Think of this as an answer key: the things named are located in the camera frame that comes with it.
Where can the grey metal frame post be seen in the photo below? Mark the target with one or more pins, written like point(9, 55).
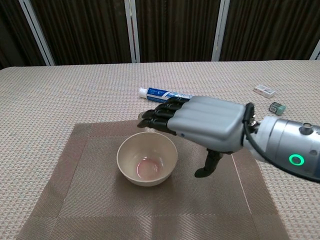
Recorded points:
point(315, 51)
point(132, 32)
point(220, 32)
point(37, 35)

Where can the blue white toothpaste tube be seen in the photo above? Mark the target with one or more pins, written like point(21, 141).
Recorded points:
point(157, 93)

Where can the small white eraser box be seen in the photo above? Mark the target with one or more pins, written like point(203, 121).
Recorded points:
point(265, 91)

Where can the brown woven placemat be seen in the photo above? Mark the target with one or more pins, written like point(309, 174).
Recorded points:
point(100, 205)

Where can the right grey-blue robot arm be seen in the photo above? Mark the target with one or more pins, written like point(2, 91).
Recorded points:
point(282, 140)

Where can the small green cube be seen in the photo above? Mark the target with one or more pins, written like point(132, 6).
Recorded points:
point(277, 108)

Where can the beige woven tablecloth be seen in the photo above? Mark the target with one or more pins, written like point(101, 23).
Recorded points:
point(50, 100)

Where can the dark brown curtain panel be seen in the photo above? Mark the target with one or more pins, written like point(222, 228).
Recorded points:
point(12, 32)
point(177, 30)
point(270, 27)
point(85, 30)

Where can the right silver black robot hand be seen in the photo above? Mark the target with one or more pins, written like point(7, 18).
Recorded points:
point(210, 122)

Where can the light brown bowl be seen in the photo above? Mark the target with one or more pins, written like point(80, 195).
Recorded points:
point(147, 160)

